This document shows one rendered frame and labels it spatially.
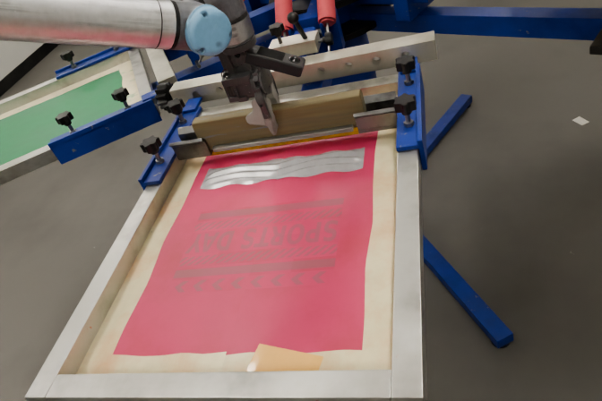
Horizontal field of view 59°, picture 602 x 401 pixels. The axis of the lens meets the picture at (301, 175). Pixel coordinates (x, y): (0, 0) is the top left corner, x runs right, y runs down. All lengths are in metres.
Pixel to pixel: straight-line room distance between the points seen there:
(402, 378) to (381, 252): 0.25
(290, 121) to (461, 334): 1.07
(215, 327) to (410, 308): 0.31
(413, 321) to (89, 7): 0.61
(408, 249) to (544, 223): 1.46
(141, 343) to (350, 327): 0.34
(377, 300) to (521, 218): 1.50
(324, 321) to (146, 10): 0.53
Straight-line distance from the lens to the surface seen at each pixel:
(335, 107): 1.10
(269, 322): 0.84
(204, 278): 0.96
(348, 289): 0.84
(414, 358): 0.71
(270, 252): 0.94
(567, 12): 1.57
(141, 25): 0.83
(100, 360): 0.95
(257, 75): 1.07
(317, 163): 1.09
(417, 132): 1.02
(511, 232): 2.21
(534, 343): 1.90
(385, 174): 1.02
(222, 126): 1.18
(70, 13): 0.81
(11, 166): 1.63
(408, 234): 0.84
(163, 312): 0.95
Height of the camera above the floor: 1.58
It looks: 36 degrees down
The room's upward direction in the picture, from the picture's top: 20 degrees counter-clockwise
